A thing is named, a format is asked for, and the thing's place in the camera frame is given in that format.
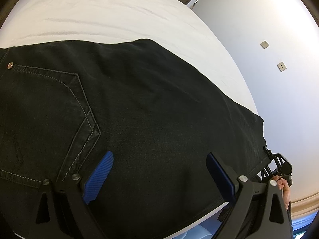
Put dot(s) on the black denim pants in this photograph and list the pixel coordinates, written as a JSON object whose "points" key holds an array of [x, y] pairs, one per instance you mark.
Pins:
{"points": [[65, 104]]}

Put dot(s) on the white bed sheet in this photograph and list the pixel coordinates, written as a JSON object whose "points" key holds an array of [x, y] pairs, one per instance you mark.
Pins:
{"points": [[168, 23]]}

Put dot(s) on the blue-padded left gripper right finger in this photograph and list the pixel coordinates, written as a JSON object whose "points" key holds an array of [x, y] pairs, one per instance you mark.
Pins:
{"points": [[224, 177]]}

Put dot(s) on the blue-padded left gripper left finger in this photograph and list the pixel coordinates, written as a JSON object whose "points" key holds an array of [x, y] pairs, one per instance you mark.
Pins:
{"points": [[97, 178]]}

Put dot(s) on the upper wall switch plate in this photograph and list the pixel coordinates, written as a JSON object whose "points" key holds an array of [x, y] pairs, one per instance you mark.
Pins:
{"points": [[264, 44]]}

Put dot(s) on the right hand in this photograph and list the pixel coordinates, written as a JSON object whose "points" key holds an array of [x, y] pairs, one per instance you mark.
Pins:
{"points": [[284, 188]]}

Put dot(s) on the lower wall socket plate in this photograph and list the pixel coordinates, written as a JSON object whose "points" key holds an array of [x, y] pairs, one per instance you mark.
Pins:
{"points": [[281, 66]]}

